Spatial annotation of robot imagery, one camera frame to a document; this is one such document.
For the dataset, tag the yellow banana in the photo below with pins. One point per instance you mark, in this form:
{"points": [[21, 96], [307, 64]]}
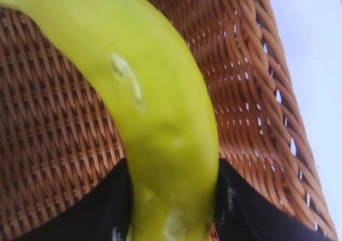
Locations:
{"points": [[149, 91]]}

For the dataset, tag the brown woven wicker basket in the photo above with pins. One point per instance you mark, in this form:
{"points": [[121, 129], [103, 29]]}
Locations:
{"points": [[53, 104]]}

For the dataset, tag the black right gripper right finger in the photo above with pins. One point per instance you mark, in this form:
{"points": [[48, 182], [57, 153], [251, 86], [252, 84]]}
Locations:
{"points": [[256, 217]]}

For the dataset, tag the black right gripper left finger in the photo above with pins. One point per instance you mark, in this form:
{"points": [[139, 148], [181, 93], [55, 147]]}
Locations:
{"points": [[88, 214]]}

